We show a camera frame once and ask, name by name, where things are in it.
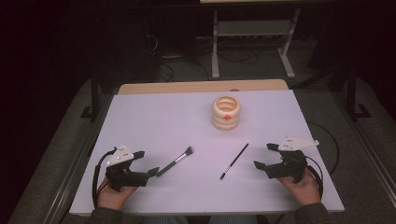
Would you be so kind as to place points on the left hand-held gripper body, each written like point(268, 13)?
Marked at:
point(124, 177)

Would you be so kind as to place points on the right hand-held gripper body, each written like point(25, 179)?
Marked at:
point(291, 165)

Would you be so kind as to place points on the person's left hand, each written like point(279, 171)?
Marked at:
point(113, 197)

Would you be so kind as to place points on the person's right hand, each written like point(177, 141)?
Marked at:
point(305, 191)

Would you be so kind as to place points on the flat black makeup brush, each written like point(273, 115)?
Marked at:
point(174, 162)

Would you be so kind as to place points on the cream ribbed brush holder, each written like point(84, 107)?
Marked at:
point(225, 123)

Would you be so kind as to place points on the white table board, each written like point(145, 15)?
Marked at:
point(186, 130)

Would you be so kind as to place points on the black metal stand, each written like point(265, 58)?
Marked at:
point(351, 93)
point(94, 93)

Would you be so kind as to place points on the white metal stand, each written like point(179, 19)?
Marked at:
point(214, 46)

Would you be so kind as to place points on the metal floor rail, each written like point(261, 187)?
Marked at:
point(370, 152)
point(77, 161)

